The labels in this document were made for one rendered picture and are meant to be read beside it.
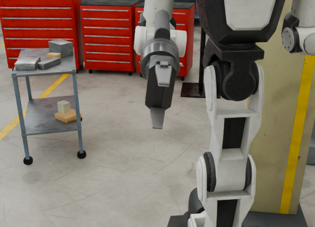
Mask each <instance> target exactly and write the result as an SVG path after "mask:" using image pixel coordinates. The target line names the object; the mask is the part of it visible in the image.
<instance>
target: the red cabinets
mask: <svg viewBox="0 0 315 227"><path fill-rule="evenodd" d="M144 3H145V2H143V3H141V4H139V0H89V1H87V2H84V3H82V1H81V0H0V22H1V27H2V33H3V38H4V44H5V50H6V56H7V63H8V68H12V71H13V70H14V68H15V63H16V62H17V59H18V57H19V54H20V52H21V49H22V48H25V49H39V48H49V44H48V41H52V40H57V39H63V40H66V41H69V42H73V47H74V52H75V64H76V73H78V69H79V68H80V67H81V66H83V63H84V62H85V69H88V70H89V73H90V74H92V70H93V69H95V70H114V71H128V75H129V76H131V74H132V71H134V69H135V68H137V73H140V77H143V75H142V74H141V70H140V58H141V55H138V54H137V53H136V52H135V50H134V39H135V28H136V26H139V23H140V14H141V13H143V11H144V9H143V8H144ZM172 17H173V18H174V19H175V20H176V30H183V31H186V32H187V44H186V50H185V55H184V57H179V60H180V62H181V63H182V66H180V71H179V74H178V75H177V76H181V80H182V81H184V77H185V76H187V74H188V73H189V71H190V69H191V68H192V65H193V41H194V17H195V3H186V2H174V4H173V10H172Z"/></svg>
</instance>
